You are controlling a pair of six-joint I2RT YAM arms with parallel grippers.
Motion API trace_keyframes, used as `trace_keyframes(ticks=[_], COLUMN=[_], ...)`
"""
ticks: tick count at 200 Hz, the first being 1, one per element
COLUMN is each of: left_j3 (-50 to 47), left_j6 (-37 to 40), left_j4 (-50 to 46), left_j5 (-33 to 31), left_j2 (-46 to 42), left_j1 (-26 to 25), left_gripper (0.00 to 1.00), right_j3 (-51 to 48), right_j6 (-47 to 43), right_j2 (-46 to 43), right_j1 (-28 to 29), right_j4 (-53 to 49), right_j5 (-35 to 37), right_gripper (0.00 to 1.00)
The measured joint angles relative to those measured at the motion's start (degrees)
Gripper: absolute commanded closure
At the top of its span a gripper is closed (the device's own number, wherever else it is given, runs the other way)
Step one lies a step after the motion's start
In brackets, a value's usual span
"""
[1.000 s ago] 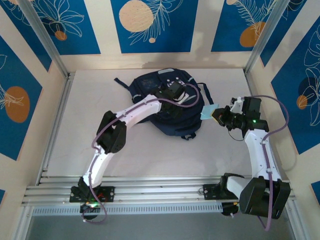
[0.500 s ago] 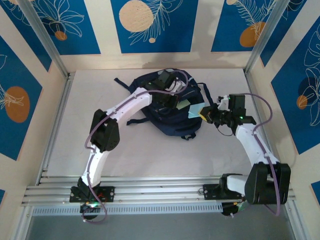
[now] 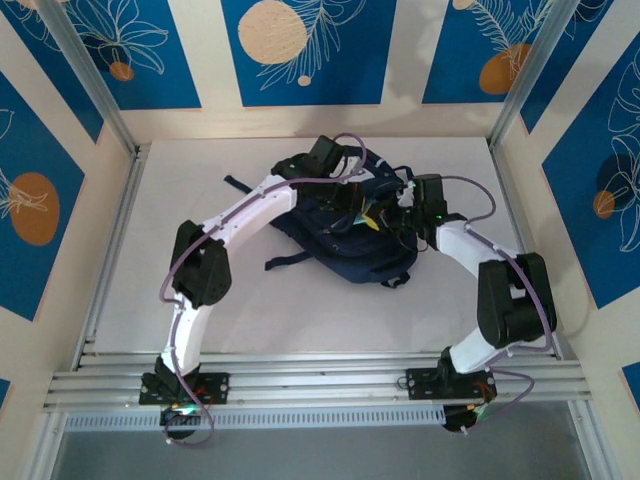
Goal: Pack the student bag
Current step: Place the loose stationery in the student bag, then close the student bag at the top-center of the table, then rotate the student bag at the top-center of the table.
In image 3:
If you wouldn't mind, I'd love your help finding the navy blue student backpack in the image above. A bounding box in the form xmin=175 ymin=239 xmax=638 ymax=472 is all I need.
xmin=223 ymin=149 xmax=420 ymax=290

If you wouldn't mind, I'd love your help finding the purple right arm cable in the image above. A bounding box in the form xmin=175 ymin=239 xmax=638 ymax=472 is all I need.
xmin=439 ymin=174 xmax=559 ymax=436

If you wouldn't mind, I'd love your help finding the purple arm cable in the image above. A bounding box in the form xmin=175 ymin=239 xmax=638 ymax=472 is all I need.
xmin=439 ymin=174 xmax=559 ymax=436
xmin=158 ymin=132 xmax=371 ymax=449

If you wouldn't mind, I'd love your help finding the aluminium frame post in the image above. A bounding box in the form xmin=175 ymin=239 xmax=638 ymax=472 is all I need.
xmin=29 ymin=412 xmax=69 ymax=480
xmin=569 ymin=399 xmax=609 ymax=480
xmin=488 ymin=0 xmax=584 ymax=154
xmin=37 ymin=0 xmax=144 ymax=159

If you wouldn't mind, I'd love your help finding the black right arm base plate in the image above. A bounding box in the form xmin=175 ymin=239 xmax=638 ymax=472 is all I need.
xmin=406 ymin=367 xmax=497 ymax=402

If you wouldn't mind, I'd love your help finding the wide grooved aluminium frame beam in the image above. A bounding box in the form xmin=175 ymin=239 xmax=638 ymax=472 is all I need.
xmin=43 ymin=363 xmax=595 ymax=414

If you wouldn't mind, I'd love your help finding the grey slotted cable duct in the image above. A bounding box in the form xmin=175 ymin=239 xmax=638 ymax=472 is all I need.
xmin=63 ymin=404 xmax=447 ymax=432

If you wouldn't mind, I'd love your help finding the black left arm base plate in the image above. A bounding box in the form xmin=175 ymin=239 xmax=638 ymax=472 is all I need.
xmin=138 ymin=370 xmax=231 ymax=407

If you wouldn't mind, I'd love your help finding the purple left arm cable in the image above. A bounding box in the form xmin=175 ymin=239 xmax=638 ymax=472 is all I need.
xmin=158 ymin=132 xmax=371 ymax=449

